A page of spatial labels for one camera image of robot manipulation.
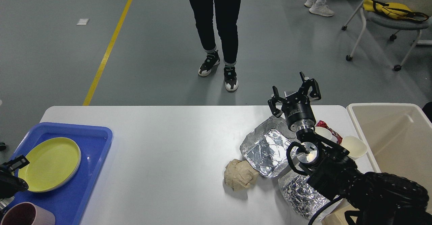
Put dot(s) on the red snack wrapper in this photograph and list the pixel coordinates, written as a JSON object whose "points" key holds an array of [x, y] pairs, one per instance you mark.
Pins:
{"points": [[335, 136]]}

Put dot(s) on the crumpled brown paper ball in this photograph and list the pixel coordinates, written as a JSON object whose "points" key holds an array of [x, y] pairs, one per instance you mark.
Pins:
{"points": [[240, 175]]}

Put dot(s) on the blue plastic tray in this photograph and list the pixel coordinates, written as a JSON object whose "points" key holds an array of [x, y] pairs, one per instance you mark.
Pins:
{"points": [[68, 202]]}

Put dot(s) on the aluminium foil tray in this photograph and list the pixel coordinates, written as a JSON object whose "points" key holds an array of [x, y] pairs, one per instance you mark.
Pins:
{"points": [[265, 147]]}

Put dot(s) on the person in dark jeans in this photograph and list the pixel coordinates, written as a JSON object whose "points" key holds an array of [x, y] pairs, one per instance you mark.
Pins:
{"points": [[220, 15]]}

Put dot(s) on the grey chair on wheels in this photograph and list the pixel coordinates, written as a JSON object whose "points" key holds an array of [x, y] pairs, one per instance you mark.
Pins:
{"points": [[387, 23]]}

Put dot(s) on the beige plastic bin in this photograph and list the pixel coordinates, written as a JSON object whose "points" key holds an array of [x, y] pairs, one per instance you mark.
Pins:
{"points": [[399, 136]]}

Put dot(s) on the white paper bowl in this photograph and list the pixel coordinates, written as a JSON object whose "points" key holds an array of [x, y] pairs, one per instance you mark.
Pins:
{"points": [[356, 147]]}

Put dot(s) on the yellow bag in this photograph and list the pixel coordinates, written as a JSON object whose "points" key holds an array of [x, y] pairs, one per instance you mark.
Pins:
{"points": [[394, 10]]}

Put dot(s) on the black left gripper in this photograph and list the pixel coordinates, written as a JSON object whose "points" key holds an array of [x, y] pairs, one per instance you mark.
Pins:
{"points": [[10, 184]]}

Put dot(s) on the yellow plate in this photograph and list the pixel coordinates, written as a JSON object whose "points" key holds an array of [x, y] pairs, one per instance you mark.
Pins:
{"points": [[52, 163]]}

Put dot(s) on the white paper cup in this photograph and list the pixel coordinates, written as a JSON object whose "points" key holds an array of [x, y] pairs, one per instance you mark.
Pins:
{"points": [[324, 132]]}

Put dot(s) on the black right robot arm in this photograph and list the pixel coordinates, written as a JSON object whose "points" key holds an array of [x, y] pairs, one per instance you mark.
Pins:
{"points": [[378, 198]]}

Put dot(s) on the pink brown cup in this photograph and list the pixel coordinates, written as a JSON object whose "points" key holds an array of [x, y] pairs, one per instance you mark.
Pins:
{"points": [[27, 213]]}

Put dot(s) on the aluminium foil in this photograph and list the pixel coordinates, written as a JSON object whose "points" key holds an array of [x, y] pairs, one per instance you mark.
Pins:
{"points": [[300, 196]]}

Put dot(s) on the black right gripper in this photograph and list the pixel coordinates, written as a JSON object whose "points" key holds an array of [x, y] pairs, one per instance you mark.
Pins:
{"points": [[297, 108]]}

